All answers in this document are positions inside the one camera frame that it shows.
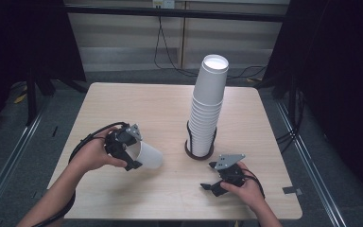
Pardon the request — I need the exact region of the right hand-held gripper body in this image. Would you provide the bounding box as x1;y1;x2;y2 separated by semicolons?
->
215;153;247;187

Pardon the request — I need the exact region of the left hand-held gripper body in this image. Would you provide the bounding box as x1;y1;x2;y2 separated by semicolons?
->
104;123;144;161

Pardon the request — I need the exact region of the single white paper cup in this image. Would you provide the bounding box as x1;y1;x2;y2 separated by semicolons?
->
126;140;164;170

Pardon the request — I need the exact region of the black ring cup holder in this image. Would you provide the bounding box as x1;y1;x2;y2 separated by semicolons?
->
184;120;217;161

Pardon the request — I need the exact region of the stack of white paper cups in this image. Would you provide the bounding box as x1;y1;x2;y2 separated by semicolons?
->
188;54;230;158

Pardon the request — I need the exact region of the person's right hand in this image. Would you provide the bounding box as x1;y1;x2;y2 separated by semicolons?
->
220;162;266;213

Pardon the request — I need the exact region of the person's left hand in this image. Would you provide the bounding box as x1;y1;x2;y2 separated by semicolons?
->
68;126;129;173

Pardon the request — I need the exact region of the grey tape strip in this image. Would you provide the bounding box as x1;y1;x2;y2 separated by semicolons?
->
282;186;303;196

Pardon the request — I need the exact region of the black metal stand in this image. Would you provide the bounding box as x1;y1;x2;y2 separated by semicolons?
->
26;67;57;127

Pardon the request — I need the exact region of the yellow tape piece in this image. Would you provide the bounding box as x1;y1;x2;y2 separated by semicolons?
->
12;84;29;105

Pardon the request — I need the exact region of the black horizontal bar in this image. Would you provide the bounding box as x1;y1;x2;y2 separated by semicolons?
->
64;5;287;23

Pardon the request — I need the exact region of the black curtain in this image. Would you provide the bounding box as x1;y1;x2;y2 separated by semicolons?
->
0;0;87;140
262;0;363;206

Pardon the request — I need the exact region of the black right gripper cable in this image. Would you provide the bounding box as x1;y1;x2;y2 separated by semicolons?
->
241;167;266;200

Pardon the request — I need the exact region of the black cable bundle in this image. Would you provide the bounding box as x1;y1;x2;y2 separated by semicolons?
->
276;89;307;154

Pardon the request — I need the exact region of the metal floor rail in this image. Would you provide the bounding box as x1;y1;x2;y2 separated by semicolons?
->
276;99;348;227
0;103;51;219

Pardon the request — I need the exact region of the black floor cable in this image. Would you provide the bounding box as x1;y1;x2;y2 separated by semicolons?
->
226;64;268;80

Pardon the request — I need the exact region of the black hanging wall cable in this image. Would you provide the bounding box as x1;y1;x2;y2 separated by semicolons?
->
153;14;200;79

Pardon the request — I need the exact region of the white wall outlet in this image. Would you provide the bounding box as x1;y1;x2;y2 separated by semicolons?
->
152;0;176;9

